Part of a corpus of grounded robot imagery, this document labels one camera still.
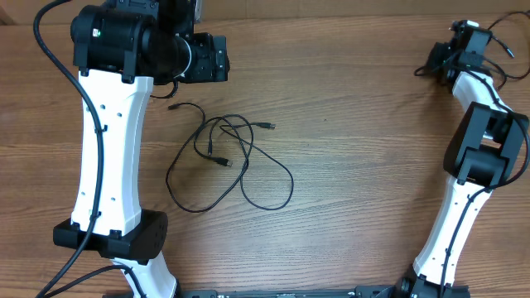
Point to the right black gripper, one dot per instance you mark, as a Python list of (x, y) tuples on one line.
[(438, 49)]

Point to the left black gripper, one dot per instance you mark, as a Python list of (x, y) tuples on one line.
[(213, 62)]

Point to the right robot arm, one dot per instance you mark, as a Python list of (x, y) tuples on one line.
[(479, 159)]

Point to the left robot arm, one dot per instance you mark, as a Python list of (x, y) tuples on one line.
[(123, 49)]

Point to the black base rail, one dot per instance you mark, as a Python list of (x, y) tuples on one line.
[(357, 292)]

